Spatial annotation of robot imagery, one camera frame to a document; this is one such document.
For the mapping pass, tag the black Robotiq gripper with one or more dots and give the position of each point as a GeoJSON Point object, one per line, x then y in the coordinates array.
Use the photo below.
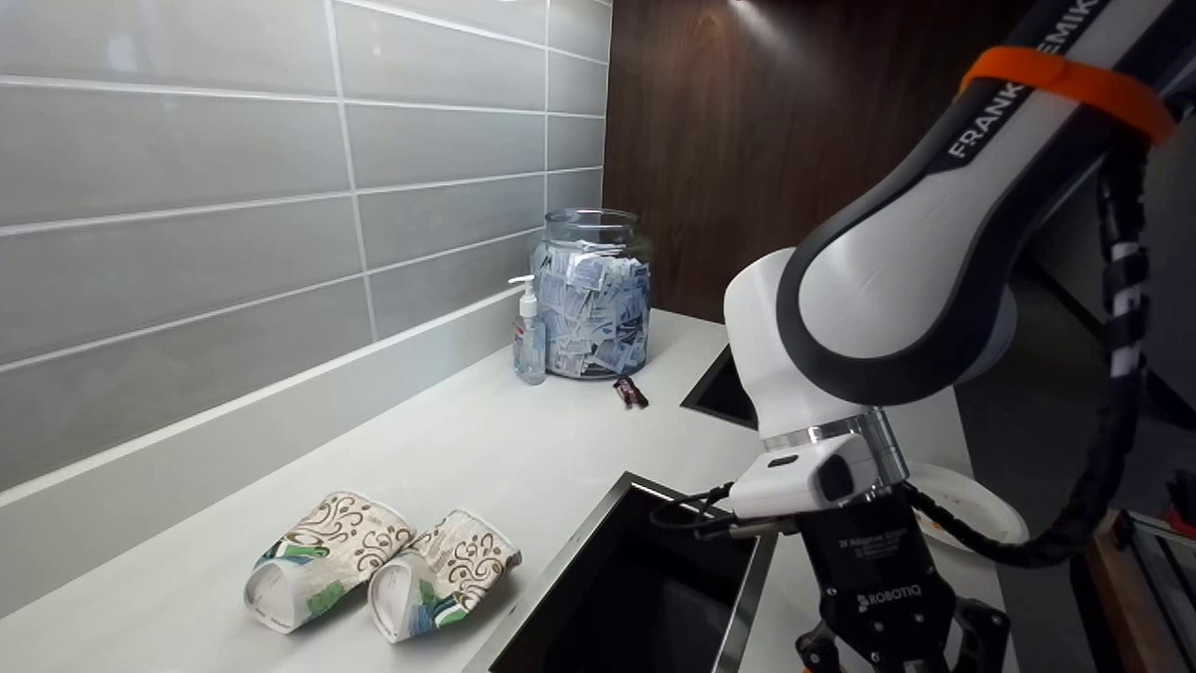
{"type": "Point", "coordinates": [883, 584]}

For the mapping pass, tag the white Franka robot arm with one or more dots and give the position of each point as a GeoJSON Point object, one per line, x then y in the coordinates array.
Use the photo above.
{"type": "Point", "coordinates": [909, 274]}

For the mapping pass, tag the white paper plate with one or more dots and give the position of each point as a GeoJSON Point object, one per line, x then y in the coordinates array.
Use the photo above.
{"type": "Point", "coordinates": [993, 508]}

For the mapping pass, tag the wooden side table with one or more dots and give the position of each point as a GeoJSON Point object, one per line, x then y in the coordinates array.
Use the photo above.
{"type": "Point", "coordinates": [1108, 600]}

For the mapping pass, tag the small dark snack packet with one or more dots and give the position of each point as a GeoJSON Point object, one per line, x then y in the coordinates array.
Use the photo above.
{"type": "Point", "coordinates": [630, 388]}

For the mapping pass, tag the right snack bag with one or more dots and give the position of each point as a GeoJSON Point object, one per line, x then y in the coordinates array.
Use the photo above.
{"type": "Point", "coordinates": [449, 573]}

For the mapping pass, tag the glass jar of blue packets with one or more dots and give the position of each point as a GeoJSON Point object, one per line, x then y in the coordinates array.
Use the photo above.
{"type": "Point", "coordinates": [592, 304]}

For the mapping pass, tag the small clear pump bottle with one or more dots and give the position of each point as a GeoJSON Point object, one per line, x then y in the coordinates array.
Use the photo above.
{"type": "Point", "coordinates": [531, 340]}

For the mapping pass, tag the patterned paper cup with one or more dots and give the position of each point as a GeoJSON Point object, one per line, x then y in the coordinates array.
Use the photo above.
{"type": "Point", "coordinates": [332, 553]}

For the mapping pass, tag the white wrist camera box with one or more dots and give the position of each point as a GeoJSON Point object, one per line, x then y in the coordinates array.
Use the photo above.
{"type": "Point", "coordinates": [798, 481]}

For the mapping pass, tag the metal frame on table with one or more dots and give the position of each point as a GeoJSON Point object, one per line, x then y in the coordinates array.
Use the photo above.
{"type": "Point", "coordinates": [1163, 565]}

